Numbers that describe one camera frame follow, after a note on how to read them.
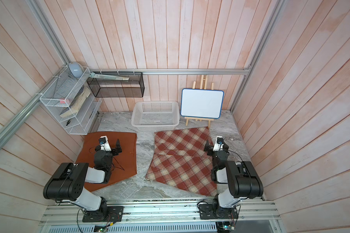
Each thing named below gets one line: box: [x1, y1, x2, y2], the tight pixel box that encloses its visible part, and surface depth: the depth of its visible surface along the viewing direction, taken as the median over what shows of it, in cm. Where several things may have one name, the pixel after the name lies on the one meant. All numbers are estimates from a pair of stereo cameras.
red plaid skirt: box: [145, 126, 218, 197], surface depth 94 cm
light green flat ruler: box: [89, 72, 130, 81], surface depth 92 cm
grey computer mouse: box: [68, 61, 84, 78], surface depth 85 cm
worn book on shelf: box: [59, 85, 91, 118], surface depth 83 cm
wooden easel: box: [184, 74, 215, 129], surface depth 100 cm
